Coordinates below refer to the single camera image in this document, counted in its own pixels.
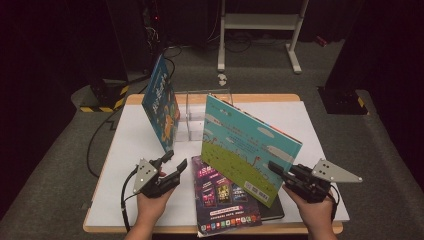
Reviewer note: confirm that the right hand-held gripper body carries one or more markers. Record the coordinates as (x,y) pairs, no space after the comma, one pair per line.
(315,186)

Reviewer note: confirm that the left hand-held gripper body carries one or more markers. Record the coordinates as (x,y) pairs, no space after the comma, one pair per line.
(151,183)

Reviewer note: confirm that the black notebook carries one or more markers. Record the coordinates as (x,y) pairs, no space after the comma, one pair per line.
(275,211)

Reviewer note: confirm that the light blue green picture book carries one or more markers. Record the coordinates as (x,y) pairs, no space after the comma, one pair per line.
(243,146)

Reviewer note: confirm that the clear acrylic organizer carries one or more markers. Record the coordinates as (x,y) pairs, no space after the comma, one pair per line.
(196,115)

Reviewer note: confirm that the dark blue picture book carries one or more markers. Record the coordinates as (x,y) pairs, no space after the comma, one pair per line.
(160,103)

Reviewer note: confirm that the purple magazine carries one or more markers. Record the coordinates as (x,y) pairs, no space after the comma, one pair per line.
(220,206)

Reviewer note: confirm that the person's left hand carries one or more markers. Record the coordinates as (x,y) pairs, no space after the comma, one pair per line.
(153,208)

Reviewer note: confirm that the person's right hand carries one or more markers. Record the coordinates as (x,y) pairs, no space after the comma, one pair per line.
(315,215)

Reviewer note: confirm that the white table mat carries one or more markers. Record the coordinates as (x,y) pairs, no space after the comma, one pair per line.
(110,186)

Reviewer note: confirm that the black stand yellow striped base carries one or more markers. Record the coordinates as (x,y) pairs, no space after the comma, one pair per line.
(343,101)
(106,100)

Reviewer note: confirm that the small white floor object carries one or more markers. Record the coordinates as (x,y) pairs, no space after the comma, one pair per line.
(222,79)

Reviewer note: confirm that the small red object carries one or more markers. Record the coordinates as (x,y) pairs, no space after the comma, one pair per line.
(321,41)

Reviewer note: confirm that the white metal stand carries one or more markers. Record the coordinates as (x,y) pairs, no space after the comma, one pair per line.
(260,21)

